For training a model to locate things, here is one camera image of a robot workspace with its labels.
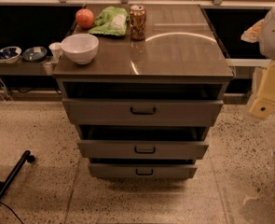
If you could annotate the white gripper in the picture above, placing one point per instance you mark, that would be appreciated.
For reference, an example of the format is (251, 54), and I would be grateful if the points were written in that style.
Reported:
(274, 34)

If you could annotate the grey top drawer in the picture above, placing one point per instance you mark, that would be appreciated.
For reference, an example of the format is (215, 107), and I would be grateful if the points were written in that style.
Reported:
(134, 112)

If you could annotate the grey drawer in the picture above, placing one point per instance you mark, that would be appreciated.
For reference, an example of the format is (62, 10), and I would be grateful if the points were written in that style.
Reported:
(134, 112)
(161, 150)
(179, 171)

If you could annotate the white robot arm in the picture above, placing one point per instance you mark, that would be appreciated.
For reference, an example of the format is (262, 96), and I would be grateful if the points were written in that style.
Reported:
(262, 32)

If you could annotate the grey drawer cabinet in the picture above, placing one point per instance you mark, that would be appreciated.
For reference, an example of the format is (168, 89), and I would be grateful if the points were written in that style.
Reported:
(179, 59)

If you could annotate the grey bottom drawer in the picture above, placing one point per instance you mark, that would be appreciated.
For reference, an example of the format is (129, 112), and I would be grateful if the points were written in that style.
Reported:
(179, 171)

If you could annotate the grey middle drawer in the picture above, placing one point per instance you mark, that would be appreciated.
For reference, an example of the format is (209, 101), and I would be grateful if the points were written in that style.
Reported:
(161, 150)

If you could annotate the gold soda can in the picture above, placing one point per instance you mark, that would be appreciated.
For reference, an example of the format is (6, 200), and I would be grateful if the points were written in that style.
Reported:
(137, 22)

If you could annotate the green chip bag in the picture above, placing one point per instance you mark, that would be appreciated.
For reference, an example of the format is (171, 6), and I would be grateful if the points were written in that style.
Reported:
(111, 21)

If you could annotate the white bowl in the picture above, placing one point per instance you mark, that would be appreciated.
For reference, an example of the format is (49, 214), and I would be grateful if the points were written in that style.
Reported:
(80, 48)

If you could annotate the red apple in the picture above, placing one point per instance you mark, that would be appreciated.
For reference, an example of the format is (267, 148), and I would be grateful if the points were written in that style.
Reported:
(85, 18)

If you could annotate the small white cup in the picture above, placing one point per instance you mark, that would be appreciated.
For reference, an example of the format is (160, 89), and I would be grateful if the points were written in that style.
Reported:
(56, 50)

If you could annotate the dark green bowl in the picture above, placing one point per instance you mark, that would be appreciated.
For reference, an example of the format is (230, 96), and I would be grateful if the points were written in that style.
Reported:
(35, 54)

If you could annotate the grey side shelf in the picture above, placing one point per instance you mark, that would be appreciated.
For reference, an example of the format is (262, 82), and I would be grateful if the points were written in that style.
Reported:
(24, 68)

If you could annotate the blue patterned bowl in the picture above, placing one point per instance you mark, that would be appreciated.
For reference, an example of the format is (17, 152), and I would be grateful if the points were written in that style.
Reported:
(10, 54)

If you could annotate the black chair leg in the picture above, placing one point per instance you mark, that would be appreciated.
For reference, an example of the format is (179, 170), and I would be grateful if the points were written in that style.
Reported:
(4, 185)

